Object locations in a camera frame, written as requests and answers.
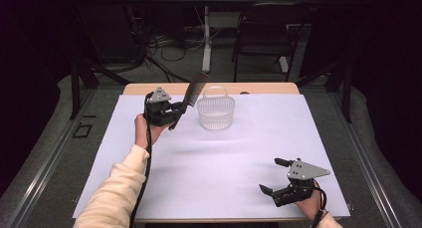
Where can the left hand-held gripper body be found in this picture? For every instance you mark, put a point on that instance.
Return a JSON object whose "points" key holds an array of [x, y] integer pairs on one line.
{"points": [[160, 107]]}

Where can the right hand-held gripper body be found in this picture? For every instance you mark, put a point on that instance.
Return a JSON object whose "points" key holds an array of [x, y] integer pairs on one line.
{"points": [[298, 183]]}

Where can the dark brown comb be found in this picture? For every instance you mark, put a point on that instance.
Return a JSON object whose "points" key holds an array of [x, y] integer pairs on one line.
{"points": [[192, 92]]}

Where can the white slotted plastic basket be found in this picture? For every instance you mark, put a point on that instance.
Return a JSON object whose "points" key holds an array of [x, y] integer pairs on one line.
{"points": [[215, 112]]}

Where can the person's right hand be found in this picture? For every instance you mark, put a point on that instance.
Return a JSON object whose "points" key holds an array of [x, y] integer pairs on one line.
{"points": [[310, 204]]}

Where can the person's left hand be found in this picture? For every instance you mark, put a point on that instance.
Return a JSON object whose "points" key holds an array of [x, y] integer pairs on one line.
{"points": [[146, 130]]}

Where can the white table cover sheet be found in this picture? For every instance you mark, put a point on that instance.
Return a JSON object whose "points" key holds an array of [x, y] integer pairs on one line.
{"points": [[215, 165]]}

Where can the black chair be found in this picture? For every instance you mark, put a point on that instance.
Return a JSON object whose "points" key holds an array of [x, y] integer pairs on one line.
{"points": [[265, 39]]}

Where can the white-legged wooden desk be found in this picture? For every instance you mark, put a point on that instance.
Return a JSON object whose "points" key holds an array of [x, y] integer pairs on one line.
{"points": [[232, 2]]}

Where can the aluminium floor rail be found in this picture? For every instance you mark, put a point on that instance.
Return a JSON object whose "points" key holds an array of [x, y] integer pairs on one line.
{"points": [[368, 161], [46, 161]]}

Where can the black metal frame stand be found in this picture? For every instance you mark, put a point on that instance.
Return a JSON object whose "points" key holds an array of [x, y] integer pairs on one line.
{"points": [[338, 85], [83, 85]]}

